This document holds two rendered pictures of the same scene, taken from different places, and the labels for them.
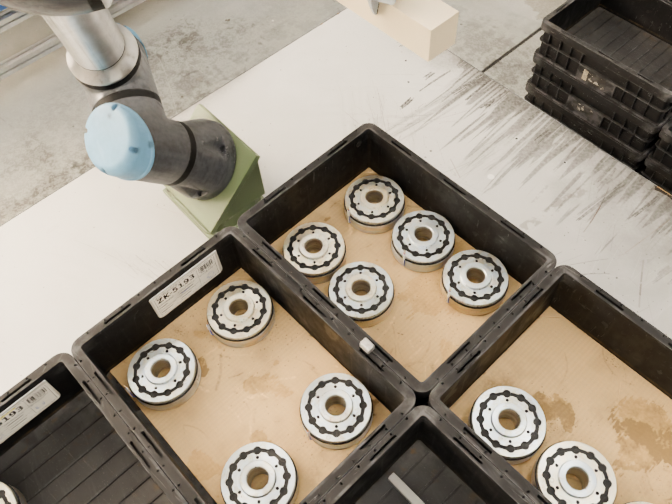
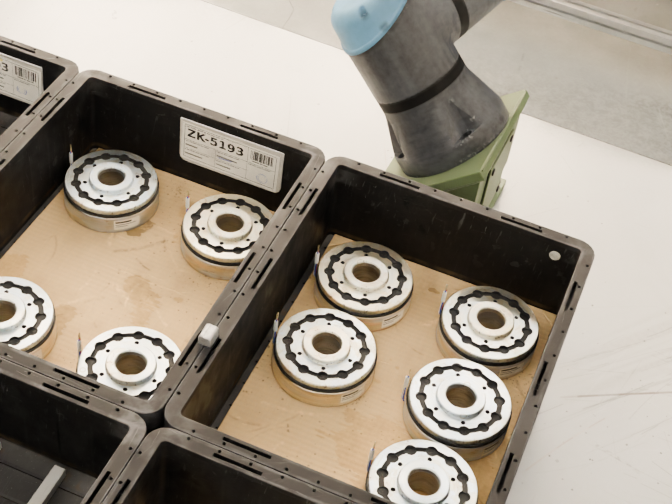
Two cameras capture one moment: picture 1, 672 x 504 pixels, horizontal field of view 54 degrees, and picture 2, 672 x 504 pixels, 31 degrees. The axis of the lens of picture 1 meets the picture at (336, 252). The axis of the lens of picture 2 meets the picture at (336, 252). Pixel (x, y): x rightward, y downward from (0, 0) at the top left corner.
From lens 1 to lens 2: 68 cm
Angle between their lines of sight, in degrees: 35
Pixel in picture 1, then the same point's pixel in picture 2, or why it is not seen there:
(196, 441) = (38, 254)
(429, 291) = (378, 447)
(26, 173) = not seen: hidden behind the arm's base
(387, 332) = (282, 411)
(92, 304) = not seen: hidden behind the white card
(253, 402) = (112, 293)
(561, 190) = not seen: outside the picture
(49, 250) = (263, 77)
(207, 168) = (424, 129)
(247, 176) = (451, 185)
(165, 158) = (387, 60)
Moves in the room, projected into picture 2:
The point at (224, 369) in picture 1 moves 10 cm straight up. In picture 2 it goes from (146, 250) to (146, 182)
